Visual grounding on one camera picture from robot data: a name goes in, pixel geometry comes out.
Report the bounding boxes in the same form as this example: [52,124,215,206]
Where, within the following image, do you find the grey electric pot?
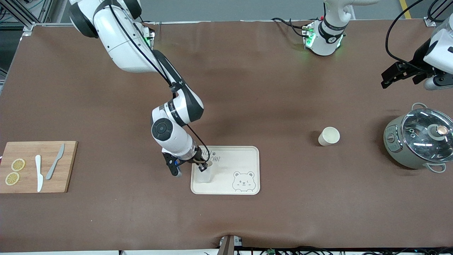
[384,103,453,173]

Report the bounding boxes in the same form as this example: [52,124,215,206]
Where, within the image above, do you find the grey plastic knife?
[45,143,65,180]

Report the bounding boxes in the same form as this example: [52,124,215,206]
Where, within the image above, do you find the white paper-like IKEA cup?
[196,161,214,183]
[318,127,340,147]

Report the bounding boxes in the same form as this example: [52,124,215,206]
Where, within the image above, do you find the metal table clamp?
[219,235,243,255]

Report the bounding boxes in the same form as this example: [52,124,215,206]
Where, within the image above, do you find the brown table cover mat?
[0,21,453,253]

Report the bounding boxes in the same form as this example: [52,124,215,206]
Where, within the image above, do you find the aluminium frame post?
[0,0,36,39]

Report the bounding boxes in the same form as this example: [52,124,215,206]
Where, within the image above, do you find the glass pot lid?
[401,108,453,163]

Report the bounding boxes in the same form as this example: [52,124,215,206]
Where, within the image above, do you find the thick black cable loop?
[427,0,453,24]

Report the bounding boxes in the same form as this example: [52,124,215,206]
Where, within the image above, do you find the white plastic knife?
[35,155,44,193]

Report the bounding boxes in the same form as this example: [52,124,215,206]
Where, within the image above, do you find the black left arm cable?
[385,0,429,68]

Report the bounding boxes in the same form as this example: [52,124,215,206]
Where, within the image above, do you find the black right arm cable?
[106,0,210,167]

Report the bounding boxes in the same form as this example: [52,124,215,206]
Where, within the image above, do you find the black base cables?
[272,17,307,38]

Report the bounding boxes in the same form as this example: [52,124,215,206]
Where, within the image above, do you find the wooden cutting board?
[0,141,78,194]

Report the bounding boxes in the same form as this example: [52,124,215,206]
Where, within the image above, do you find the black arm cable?
[385,0,429,68]
[106,0,210,167]

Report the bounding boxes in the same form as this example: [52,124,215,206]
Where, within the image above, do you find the white bear print tray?
[191,146,260,195]

